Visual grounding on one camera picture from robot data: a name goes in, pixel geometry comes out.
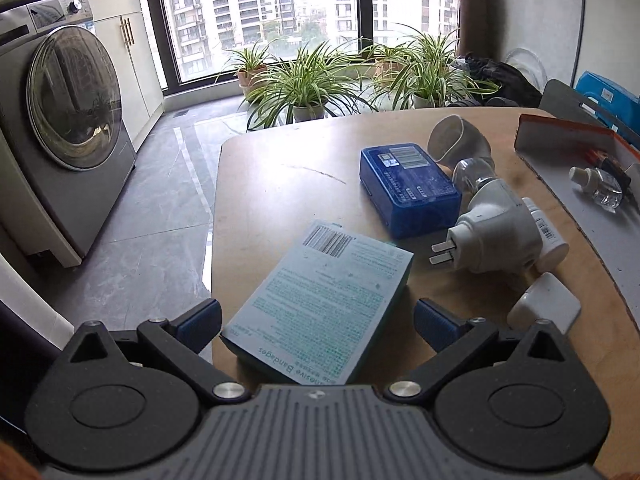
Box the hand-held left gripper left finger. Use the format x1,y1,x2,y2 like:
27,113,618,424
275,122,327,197
60,298,251,403

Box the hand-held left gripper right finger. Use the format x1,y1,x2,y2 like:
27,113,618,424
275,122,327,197
384,298,576,405

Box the white charger adapter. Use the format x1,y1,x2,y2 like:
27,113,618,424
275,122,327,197
506,272,581,335

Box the grey plug-in vaporiser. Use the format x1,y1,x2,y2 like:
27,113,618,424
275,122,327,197
430,157,543,275

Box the teal bandage box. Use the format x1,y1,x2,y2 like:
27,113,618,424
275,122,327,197
220,219,415,386

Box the white pill bottle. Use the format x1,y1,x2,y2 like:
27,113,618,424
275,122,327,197
521,197,570,270

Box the blue plastic box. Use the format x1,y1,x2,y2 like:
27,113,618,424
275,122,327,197
359,142,463,240

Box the clear glass refill bottle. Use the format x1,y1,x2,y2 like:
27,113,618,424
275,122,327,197
569,166,624,210

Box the orange cardboard box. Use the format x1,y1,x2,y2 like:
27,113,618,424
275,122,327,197
514,113,640,321

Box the grey cup-shaped cover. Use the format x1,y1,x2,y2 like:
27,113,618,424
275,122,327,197
427,115,493,163

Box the spider plant in white pot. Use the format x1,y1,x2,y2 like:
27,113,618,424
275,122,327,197
242,42,378,131
370,25,501,111

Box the white cabinet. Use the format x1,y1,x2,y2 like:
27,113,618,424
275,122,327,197
0,0,166,153

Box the grey washing machine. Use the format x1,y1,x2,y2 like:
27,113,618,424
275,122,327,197
0,0,137,268

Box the spider plant in terracotta pot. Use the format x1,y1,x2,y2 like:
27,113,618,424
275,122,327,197
217,40,281,103
360,35,416,81

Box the black bag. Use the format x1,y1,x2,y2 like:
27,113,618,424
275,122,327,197
452,52,543,108

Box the clear round plastic cover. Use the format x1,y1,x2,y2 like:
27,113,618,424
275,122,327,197
502,47,548,91

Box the blue plastic stool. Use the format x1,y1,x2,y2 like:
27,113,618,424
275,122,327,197
575,71,640,136

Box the wall cable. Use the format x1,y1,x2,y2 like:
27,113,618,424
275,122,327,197
570,0,587,86

